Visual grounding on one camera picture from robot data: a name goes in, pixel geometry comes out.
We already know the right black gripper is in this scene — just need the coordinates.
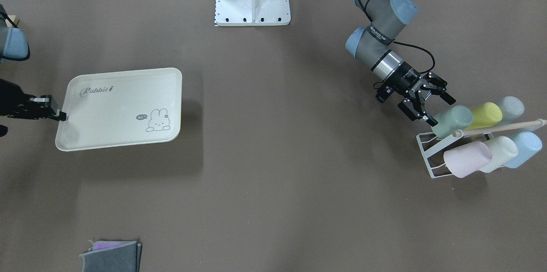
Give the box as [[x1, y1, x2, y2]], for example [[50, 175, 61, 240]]
[[0, 79, 67, 121]]

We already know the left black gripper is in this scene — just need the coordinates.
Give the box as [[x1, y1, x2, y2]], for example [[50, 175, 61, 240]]
[[385, 64, 456, 126]]

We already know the green cup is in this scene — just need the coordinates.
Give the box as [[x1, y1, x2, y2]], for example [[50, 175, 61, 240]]
[[431, 106, 473, 138]]

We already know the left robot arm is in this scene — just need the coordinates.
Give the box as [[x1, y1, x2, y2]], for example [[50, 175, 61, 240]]
[[345, 0, 455, 126]]

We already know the cream rabbit tray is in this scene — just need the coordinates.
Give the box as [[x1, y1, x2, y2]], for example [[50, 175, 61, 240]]
[[55, 68, 183, 152]]

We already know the yellow cup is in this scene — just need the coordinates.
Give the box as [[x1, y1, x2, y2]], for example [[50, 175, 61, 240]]
[[465, 102, 503, 130]]

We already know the pink cup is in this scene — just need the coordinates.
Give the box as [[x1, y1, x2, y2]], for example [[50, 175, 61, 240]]
[[443, 142, 492, 178]]

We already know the grey cup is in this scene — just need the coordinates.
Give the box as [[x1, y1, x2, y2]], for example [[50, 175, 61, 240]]
[[494, 95, 525, 124]]

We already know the cream white cup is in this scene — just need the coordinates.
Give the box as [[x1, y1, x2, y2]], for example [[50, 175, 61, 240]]
[[480, 136, 518, 173]]

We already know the light blue cup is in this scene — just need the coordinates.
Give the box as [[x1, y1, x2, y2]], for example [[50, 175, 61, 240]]
[[504, 131, 543, 169]]

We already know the folded grey cloth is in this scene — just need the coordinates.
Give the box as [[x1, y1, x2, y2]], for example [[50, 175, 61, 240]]
[[80, 241, 142, 272]]

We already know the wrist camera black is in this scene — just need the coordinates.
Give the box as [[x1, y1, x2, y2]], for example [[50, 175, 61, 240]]
[[375, 86, 393, 103]]

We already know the white wire cup rack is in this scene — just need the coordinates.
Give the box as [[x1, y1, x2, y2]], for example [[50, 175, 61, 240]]
[[416, 119, 547, 179]]

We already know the wooden rack handle dowel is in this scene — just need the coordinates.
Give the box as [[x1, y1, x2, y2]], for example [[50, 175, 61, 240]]
[[451, 119, 547, 137]]

